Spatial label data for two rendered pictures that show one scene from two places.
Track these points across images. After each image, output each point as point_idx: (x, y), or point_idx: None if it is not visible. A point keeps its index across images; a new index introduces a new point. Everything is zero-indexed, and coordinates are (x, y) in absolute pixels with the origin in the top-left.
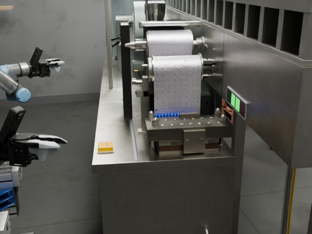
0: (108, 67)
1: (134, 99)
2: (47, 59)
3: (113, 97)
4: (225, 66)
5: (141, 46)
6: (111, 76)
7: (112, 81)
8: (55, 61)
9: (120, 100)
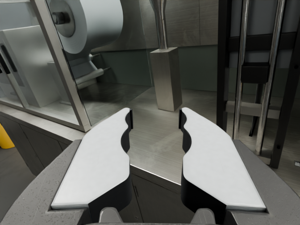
0: (73, 98)
1: (167, 125)
2: (74, 179)
3: (135, 142)
4: None
5: None
6: (82, 111)
7: (86, 118)
8: (206, 148)
9: (157, 140)
